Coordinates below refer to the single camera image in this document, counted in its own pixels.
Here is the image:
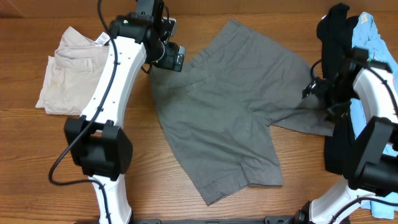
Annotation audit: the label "light blue shirt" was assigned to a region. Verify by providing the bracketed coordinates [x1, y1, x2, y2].
[350, 12, 397, 220]

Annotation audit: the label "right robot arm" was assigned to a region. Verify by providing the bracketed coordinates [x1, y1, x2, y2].
[287, 47, 397, 224]

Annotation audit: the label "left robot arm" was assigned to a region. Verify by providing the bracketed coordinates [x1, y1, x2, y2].
[61, 1, 185, 223]

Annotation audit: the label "black garment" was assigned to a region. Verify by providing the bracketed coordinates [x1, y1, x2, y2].
[317, 3, 358, 175]

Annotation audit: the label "grey shorts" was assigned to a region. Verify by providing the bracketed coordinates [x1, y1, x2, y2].
[150, 20, 334, 205]

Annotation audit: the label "folded beige shorts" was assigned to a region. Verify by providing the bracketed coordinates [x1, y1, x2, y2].
[35, 27, 109, 115]

